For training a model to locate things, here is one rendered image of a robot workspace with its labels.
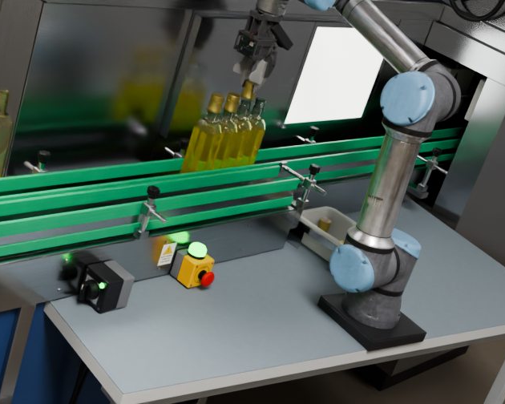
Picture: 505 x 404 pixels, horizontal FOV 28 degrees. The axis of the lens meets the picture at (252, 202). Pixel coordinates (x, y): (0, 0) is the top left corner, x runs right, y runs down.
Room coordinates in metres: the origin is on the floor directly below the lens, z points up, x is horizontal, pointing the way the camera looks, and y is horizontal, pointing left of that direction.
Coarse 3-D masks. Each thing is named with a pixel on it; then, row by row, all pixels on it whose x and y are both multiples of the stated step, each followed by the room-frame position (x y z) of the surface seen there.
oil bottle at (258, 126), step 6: (252, 120) 2.53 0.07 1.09; (258, 120) 2.54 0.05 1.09; (252, 126) 2.53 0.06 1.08; (258, 126) 2.54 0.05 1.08; (264, 126) 2.55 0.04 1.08; (252, 132) 2.52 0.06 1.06; (258, 132) 2.54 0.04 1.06; (264, 132) 2.56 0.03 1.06; (252, 138) 2.53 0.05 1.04; (258, 138) 2.55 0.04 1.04; (252, 144) 2.53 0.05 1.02; (258, 144) 2.55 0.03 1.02; (246, 150) 2.52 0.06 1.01; (252, 150) 2.54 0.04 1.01; (258, 150) 2.56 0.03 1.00; (246, 156) 2.53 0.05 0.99; (252, 156) 2.55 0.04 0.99; (240, 162) 2.52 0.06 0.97; (246, 162) 2.53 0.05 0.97; (252, 162) 2.55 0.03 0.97
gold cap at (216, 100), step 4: (212, 96) 2.40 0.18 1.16; (216, 96) 2.40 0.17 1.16; (220, 96) 2.41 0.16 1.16; (212, 100) 2.40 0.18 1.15; (216, 100) 2.40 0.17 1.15; (220, 100) 2.40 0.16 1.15; (208, 104) 2.41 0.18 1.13; (212, 104) 2.40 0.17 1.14; (216, 104) 2.40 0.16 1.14; (220, 104) 2.41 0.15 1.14; (208, 108) 2.40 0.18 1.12; (212, 108) 2.40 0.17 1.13; (216, 108) 2.40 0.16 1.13; (220, 108) 2.41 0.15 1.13; (212, 112) 2.40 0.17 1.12; (216, 112) 2.40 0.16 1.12
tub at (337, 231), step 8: (312, 208) 2.69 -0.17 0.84; (320, 208) 2.70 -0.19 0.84; (328, 208) 2.73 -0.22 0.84; (304, 216) 2.64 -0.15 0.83; (312, 216) 2.67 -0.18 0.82; (320, 216) 2.71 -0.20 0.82; (328, 216) 2.73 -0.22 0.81; (336, 216) 2.72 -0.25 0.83; (344, 216) 2.71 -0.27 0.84; (312, 224) 2.57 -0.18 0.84; (336, 224) 2.71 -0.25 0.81; (344, 224) 2.70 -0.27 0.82; (352, 224) 2.69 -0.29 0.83; (320, 232) 2.55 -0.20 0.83; (328, 232) 2.72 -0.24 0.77; (336, 232) 2.71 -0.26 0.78; (344, 232) 2.69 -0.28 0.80; (336, 240) 2.52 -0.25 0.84; (344, 240) 2.68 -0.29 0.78
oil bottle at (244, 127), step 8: (240, 120) 2.49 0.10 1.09; (248, 120) 2.52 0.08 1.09; (240, 128) 2.48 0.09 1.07; (248, 128) 2.50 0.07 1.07; (240, 136) 2.49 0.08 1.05; (248, 136) 2.51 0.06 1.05; (240, 144) 2.49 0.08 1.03; (232, 152) 2.48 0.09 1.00; (240, 152) 2.50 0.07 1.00; (232, 160) 2.49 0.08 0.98; (240, 160) 2.51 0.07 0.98
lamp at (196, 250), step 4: (192, 244) 2.19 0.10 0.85; (196, 244) 2.19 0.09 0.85; (200, 244) 2.20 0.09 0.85; (188, 248) 2.20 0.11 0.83; (192, 248) 2.18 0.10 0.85; (196, 248) 2.18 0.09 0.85; (200, 248) 2.19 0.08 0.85; (204, 248) 2.19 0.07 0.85; (188, 252) 2.19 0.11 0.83; (192, 252) 2.18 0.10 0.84; (196, 252) 2.18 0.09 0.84; (200, 252) 2.18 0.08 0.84; (204, 252) 2.19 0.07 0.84; (192, 256) 2.18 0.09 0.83; (196, 256) 2.18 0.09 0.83; (200, 256) 2.18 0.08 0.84; (204, 256) 2.19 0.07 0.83
